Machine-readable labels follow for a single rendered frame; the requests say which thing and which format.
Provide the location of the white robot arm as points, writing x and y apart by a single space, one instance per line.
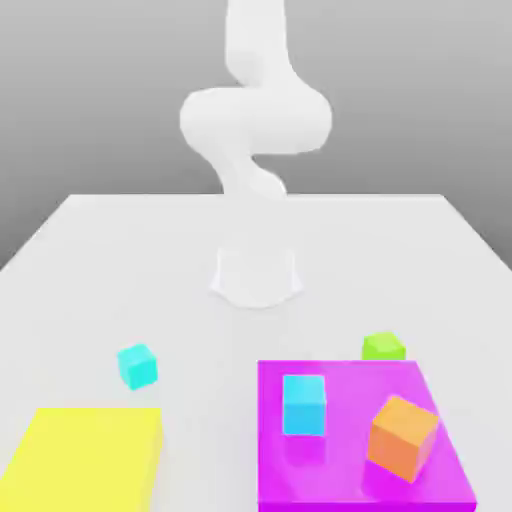
256 120

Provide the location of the small green cube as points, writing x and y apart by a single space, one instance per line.
383 347

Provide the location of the small blue cube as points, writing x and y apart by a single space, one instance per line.
303 406

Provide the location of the small cyan cube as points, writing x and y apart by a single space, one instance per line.
138 366

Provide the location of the small orange cube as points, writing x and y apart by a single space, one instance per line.
400 438

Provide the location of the large magenta box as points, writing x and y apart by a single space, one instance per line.
344 472

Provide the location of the large yellow box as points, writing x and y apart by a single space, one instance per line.
80 460

